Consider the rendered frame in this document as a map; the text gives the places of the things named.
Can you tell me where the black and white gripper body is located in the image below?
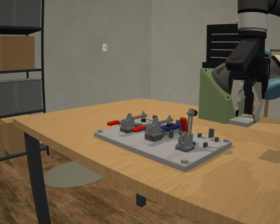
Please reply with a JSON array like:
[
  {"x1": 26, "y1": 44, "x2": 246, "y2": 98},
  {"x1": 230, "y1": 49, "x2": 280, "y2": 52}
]
[{"x1": 234, "y1": 30, "x2": 270, "y2": 81}]

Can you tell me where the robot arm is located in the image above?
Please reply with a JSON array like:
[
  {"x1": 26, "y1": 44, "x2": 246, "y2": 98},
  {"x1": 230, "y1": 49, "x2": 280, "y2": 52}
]
[{"x1": 211, "y1": 0, "x2": 280, "y2": 100}]

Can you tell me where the red-handled toggle clamp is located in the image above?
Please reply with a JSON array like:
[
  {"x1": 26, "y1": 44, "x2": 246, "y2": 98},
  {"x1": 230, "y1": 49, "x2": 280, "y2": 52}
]
[{"x1": 175, "y1": 108, "x2": 198, "y2": 152}]

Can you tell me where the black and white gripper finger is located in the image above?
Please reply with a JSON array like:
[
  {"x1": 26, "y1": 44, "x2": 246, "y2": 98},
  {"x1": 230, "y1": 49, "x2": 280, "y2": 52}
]
[
  {"x1": 252, "y1": 68, "x2": 268, "y2": 123},
  {"x1": 228, "y1": 71, "x2": 244, "y2": 117}
]

